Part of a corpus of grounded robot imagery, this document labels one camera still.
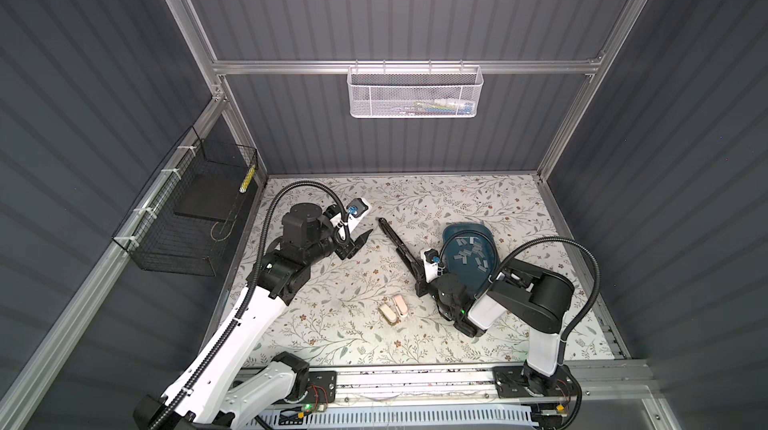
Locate black stapler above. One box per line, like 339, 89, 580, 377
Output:
377, 217, 428, 297

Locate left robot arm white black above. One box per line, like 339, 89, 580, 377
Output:
133, 198, 370, 429

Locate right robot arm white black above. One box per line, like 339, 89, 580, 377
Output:
422, 249, 591, 396

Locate staple strips in tray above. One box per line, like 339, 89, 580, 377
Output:
453, 236, 489, 273

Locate teal plastic tray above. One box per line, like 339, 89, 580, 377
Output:
442, 222, 498, 299

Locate floral patterned table mat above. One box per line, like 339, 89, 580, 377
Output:
203, 174, 616, 369

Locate yellow marker pen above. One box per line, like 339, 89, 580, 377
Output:
238, 165, 256, 194

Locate black foam pad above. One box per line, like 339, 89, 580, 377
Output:
174, 174, 245, 223

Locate pens in white basket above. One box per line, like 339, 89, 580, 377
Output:
401, 98, 476, 118

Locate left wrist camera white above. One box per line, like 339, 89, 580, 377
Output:
347, 198, 370, 232

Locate black wire basket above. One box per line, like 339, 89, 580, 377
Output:
113, 131, 259, 277

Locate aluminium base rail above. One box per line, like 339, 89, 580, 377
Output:
173, 363, 655, 413

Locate white wire mesh basket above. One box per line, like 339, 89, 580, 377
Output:
346, 63, 484, 119

